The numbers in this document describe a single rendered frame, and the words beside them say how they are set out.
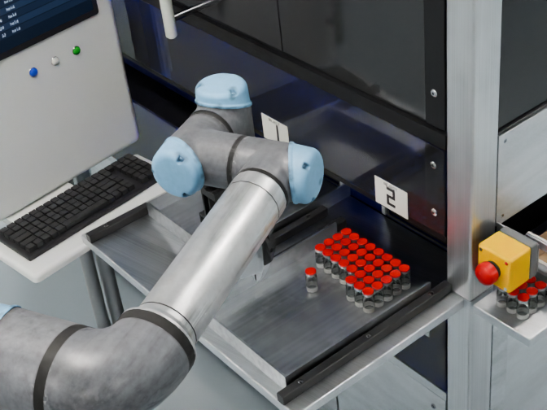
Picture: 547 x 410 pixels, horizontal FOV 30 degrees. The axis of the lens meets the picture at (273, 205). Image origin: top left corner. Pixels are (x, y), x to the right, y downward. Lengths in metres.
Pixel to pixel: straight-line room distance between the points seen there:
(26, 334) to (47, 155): 1.34
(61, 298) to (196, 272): 2.31
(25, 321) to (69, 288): 2.35
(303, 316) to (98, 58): 0.88
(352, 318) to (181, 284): 0.76
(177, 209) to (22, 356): 1.12
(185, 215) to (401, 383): 0.58
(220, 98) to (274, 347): 0.57
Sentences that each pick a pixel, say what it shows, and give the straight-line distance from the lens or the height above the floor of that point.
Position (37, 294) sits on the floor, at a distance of 3.48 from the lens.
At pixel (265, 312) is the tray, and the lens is 1.88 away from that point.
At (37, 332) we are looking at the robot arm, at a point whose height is 1.42.
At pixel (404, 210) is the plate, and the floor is 1.01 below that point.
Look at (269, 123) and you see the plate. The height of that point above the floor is 1.04.
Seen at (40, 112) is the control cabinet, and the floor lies 1.01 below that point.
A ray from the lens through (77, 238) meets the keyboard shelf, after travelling 2.29.
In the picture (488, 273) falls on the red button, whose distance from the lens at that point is 1.74.
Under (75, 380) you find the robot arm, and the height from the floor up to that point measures 1.41.
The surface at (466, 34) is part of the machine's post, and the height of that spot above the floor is 1.41.
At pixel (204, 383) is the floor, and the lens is 3.02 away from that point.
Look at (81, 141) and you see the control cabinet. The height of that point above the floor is 0.89.
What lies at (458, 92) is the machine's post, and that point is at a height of 1.30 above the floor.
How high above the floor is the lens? 2.13
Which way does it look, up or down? 36 degrees down
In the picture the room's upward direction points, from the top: 7 degrees counter-clockwise
